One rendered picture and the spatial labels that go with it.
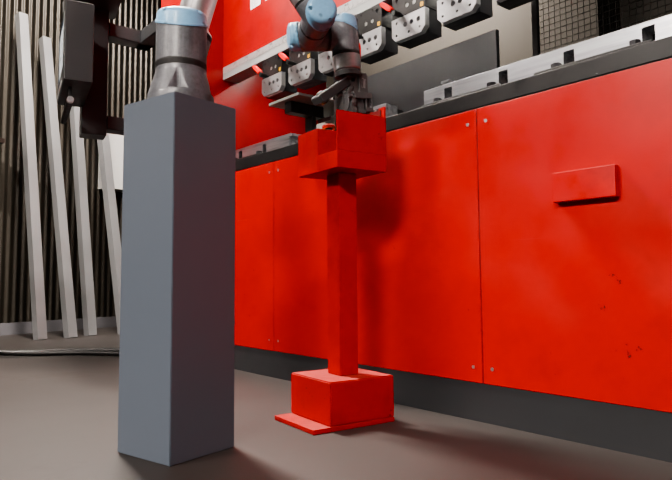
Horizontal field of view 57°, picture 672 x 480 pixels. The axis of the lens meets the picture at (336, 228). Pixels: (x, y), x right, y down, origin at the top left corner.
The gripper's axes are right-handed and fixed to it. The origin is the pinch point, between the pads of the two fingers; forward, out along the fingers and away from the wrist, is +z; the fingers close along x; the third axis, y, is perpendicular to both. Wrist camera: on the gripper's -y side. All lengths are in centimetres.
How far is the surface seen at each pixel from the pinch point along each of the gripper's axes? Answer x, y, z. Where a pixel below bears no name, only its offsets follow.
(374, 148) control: -4.9, 5.3, 1.7
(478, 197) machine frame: -19.3, 27.6, 16.9
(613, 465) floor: -59, 16, 75
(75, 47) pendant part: 147, -36, -69
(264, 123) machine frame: 140, 50, -38
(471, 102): -18.1, 29.5, -9.1
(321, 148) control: 4.5, -5.4, 0.2
